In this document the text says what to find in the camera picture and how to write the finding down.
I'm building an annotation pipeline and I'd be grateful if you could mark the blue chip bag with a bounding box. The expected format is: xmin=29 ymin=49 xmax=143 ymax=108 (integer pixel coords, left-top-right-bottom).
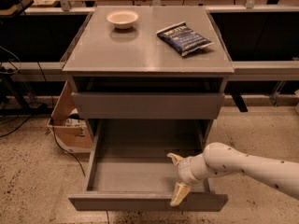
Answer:
xmin=156 ymin=21 xmax=213 ymax=57

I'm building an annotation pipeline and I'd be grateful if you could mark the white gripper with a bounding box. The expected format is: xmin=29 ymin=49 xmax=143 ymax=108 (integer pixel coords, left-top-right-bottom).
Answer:
xmin=167 ymin=153 xmax=202 ymax=206

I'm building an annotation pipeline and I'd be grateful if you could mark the grey drawer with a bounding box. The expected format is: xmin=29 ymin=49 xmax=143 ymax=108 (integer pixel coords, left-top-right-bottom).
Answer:
xmin=72 ymin=92 xmax=224 ymax=119
xmin=69 ymin=119 xmax=228 ymax=212

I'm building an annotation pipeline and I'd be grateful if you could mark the white ceramic bowl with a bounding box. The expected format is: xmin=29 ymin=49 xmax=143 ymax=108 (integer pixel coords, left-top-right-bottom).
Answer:
xmin=107 ymin=10 xmax=138 ymax=30

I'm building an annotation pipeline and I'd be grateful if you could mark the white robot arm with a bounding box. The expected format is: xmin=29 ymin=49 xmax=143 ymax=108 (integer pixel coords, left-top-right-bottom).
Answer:
xmin=167 ymin=142 xmax=299 ymax=206

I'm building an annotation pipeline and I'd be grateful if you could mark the grey drawer cabinet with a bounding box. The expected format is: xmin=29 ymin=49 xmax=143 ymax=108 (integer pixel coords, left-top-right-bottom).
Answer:
xmin=64 ymin=6 xmax=234 ymax=145

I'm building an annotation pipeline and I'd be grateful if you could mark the grey top drawer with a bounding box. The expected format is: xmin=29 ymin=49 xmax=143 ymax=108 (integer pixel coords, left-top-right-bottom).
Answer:
xmin=72 ymin=92 xmax=224 ymax=119

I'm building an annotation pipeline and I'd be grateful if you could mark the black floor cable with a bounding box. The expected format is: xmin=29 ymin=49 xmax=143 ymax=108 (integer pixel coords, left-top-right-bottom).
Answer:
xmin=36 ymin=62 xmax=87 ymax=177

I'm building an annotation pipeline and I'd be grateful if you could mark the cardboard box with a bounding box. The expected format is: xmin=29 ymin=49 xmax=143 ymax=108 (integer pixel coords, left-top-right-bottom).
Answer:
xmin=48 ymin=81 xmax=93 ymax=153

